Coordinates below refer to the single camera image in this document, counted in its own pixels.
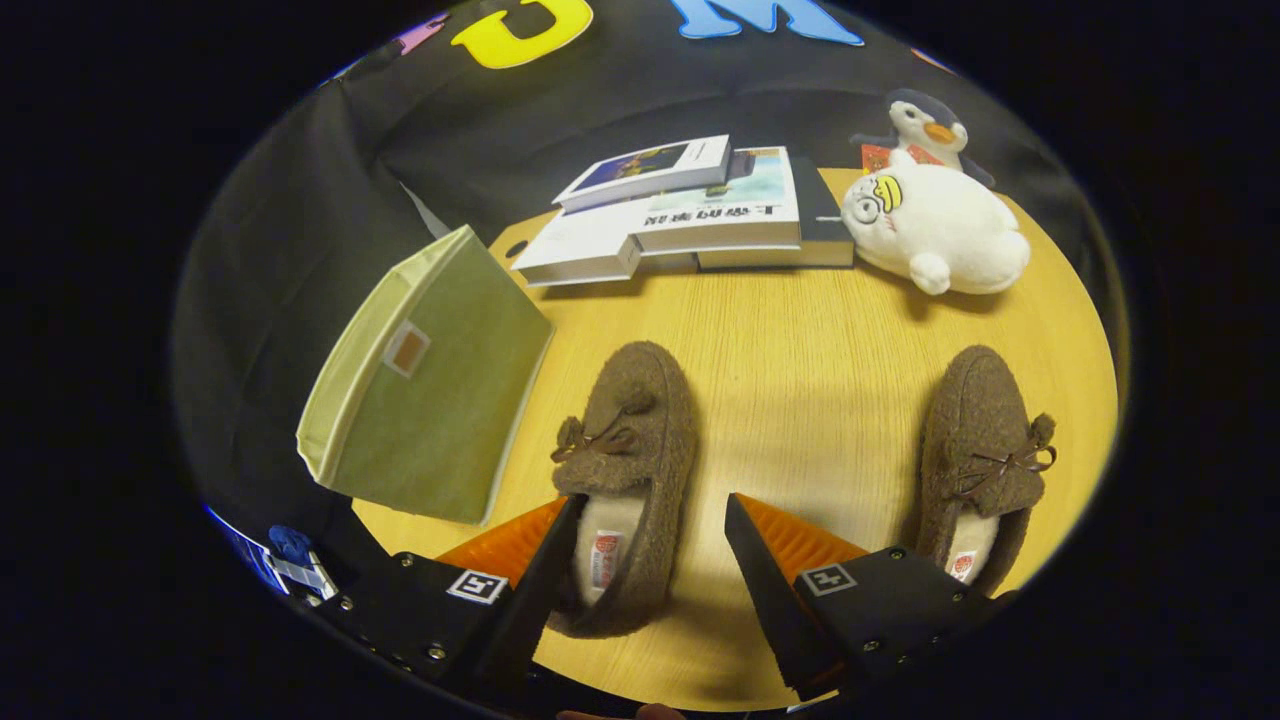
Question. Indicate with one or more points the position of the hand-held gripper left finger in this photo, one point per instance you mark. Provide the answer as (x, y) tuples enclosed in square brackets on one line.
[(540, 600)]

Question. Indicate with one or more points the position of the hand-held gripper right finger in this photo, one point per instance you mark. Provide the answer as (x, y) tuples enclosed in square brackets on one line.
[(775, 600)]

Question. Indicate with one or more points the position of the green fabric storage box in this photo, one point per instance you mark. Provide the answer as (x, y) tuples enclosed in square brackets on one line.
[(440, 420)]

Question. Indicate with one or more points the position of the brown fuzzy shoe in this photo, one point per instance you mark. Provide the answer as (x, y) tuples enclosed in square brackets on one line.
[(630, 400), (980, 420)]

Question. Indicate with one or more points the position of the glossy printed sheet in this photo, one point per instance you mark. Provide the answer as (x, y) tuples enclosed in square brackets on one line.
[(300, 577)]

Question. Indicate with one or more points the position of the small blue object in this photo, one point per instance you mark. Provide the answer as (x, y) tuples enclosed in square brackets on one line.
[(290, 545)]

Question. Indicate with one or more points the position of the white book with text cover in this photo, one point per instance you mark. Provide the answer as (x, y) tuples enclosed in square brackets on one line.
[(580, 250)]

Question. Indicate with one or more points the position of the black book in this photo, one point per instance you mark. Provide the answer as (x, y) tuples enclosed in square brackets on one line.
[(825, 230)]

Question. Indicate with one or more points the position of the white plush duck toy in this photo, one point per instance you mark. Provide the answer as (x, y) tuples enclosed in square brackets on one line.
[(950, 225)]

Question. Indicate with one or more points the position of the small white book blue picture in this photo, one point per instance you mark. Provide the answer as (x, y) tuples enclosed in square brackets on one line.
[(650, 170)]

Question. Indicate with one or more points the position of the grey penguin plush toy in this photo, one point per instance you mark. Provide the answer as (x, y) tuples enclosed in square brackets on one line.
[(925, 120)]

